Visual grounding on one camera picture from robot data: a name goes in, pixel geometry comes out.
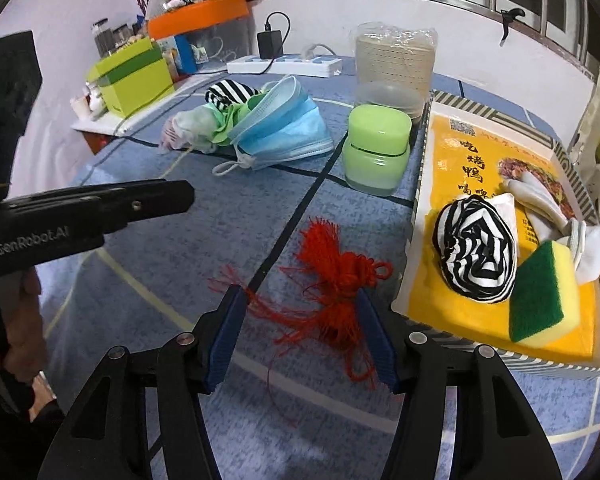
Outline black hook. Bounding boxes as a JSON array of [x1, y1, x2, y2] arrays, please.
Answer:
[[498, 7, 527, 47]]

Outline white side table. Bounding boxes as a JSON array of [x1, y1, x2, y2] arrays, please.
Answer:
[[71, 72, 206, 136]]

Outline blue checked blanket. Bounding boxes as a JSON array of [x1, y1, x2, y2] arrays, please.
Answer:
[[30, 52, 600, 480]]

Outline row of glass jars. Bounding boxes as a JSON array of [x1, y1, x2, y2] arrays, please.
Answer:
[[91, 17, 141, 58]]

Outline green yellow sponge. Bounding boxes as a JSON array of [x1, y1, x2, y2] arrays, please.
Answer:
[[508, 240, 581, 348]]

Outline white sock with green toe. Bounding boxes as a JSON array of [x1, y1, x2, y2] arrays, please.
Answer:
[[159, 106, 222, 155]]

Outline black white striped cloth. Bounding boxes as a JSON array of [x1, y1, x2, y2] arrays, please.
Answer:
[[432, 199, 520, 303]]

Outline person's left hand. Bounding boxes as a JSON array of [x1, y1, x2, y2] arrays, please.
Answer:
[[2, 267, 48, 376]]

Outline red tassel knot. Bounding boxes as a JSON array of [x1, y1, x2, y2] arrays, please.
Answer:
[[207, 216, 396, 428]]

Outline blue white carton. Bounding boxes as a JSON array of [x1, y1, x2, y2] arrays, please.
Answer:
[[156, 35, 197, 75]]

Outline blue face mask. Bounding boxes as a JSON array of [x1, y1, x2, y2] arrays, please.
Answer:
[[212, 75, 336, 177]]

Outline white power strip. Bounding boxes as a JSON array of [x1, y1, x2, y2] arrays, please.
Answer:
[[226, 54, 343, 78]]

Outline striped cardboard box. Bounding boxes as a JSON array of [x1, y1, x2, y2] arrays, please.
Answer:
[[390, 89, 600, 381]]

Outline heart print curtain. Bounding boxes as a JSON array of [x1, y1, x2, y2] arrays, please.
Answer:
[[567, 25, 600, 226]]

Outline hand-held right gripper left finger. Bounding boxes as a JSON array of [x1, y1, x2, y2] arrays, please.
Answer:
[[39, 284, 249, 480]]

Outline light grey sock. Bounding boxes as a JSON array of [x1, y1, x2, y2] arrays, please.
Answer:
[[562, 220, 600, 285], [500, 174, 583, 243]]

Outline black charger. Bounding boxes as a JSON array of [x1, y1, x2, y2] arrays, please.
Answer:
[[257, 29, 284, 60]]

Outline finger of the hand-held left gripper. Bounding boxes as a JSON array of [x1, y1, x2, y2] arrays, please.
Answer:
[[2, 179, 196, 236]]

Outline bagged stack of plastic containers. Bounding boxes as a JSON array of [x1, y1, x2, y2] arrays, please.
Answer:
[[350, 21, 439, 106]]

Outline small white bottles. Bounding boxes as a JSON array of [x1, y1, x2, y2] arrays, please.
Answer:
[[70, 85, 106, 121]]

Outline striped cloth with green trim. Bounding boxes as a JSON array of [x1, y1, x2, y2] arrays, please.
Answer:
[[204, 79, 266, 147]]

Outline light green jar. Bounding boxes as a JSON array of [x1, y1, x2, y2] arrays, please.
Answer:
[[342, 105, 413, 197]]

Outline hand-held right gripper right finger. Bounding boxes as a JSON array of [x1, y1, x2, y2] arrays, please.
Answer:
[[356, 287, 563, 480]]

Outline lime green box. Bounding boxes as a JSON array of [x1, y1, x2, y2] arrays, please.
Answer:
[[86, 37, 176, 118]]

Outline storage box with orange lid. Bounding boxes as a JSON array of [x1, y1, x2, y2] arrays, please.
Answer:
[[146, 0, 257, 73]]

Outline clear lidded plastic container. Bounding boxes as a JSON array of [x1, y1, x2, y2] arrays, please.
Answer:
[[354, 81, 426, 126]]

